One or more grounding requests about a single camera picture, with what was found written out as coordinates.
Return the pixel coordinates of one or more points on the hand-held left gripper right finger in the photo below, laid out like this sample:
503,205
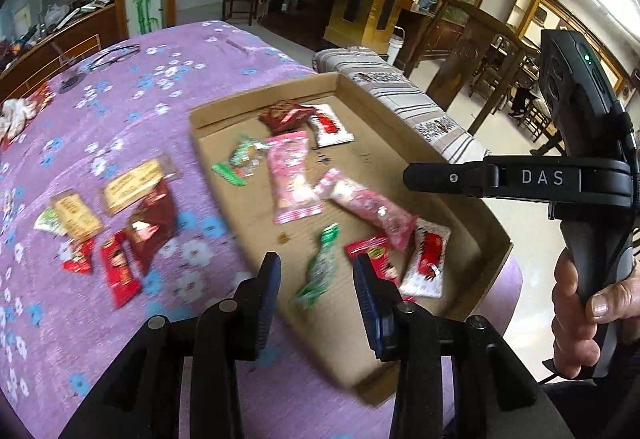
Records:
372,304

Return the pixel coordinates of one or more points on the dark red snack packet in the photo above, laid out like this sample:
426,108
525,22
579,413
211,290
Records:
150,224

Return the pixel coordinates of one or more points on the black eyeglasses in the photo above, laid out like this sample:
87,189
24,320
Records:
115,55

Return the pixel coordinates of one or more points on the shiny dark red packet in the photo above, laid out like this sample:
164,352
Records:
285,115

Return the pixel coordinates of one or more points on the red patterned pouch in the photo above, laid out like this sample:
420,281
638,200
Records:
41,99

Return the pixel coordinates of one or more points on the striped bench cushion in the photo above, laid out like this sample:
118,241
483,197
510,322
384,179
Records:
400,94

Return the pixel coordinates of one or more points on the large carved wooden chair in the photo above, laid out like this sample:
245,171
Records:
475,64

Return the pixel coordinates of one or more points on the green cookie packet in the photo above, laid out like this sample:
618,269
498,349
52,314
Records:
240,159

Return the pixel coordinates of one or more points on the white plastic bucket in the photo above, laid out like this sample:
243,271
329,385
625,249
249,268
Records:
395,45

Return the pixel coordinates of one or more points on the white gloves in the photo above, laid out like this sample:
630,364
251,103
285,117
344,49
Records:
15,116

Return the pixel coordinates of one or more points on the green snack packet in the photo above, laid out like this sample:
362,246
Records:
47,221
320,269

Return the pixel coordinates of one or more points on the wooden counter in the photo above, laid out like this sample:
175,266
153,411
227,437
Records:
60,46

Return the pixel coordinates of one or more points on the wide pink snack packet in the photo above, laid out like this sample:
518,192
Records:
292,181

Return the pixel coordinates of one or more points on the wooden side cabinet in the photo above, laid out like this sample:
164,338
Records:
425,36

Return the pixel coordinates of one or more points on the shallow cardboard box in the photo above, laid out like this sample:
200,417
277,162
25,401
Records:
360,159

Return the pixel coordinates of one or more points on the long pink snack packet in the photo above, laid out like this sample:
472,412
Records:
370,206

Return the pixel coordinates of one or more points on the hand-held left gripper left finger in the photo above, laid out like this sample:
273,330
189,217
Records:
265,299

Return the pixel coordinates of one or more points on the person's right hand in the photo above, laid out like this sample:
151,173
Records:
575,339

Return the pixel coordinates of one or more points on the small grey stand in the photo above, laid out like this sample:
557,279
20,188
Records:
68,82

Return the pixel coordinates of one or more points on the white red snack packet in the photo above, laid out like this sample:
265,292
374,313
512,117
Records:
330,126
427,259

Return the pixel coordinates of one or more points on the wooden display wall cabinet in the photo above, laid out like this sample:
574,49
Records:
540,14

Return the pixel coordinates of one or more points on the gold snack packet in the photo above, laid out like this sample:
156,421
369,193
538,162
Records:
77,215
132,186

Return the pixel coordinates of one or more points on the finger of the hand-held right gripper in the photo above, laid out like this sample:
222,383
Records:
440,178

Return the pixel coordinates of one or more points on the small red snack packet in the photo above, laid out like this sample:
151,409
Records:
80,259

